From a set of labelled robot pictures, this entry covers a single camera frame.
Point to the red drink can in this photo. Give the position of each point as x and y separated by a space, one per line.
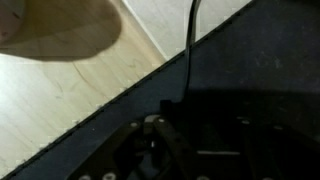
8 16

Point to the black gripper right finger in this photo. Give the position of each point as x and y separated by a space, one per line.
266 150

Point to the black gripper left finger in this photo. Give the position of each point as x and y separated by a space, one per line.
110 153

